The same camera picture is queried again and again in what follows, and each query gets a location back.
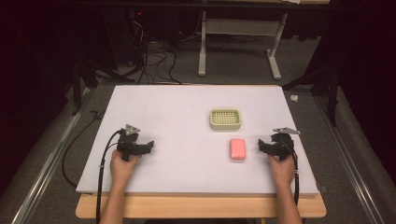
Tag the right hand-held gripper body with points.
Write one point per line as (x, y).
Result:
(282, 143)

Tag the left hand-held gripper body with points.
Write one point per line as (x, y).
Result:
(127, 143)

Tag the person's left hand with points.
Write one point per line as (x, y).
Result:
(122, 169)

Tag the person's right hand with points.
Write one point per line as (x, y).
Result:
(282, 171)

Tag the pink soap bar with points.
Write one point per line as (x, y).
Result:
(237, 149)

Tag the white foam table mat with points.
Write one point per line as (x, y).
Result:
(186, 161)

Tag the cream slotted soap dish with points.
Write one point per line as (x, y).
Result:
(225, 119)

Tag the crumpled white paper scrap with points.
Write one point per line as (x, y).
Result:
(294, 98)

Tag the black tripod stand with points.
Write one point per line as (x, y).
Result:
(84, 74)
(327, 84)

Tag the wooden table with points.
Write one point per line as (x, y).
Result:
(199, 207)

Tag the aluminium floor rail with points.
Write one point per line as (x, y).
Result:
(351, 161)
(46, 168)

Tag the white metal desk frame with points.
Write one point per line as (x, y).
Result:
(239, 28)

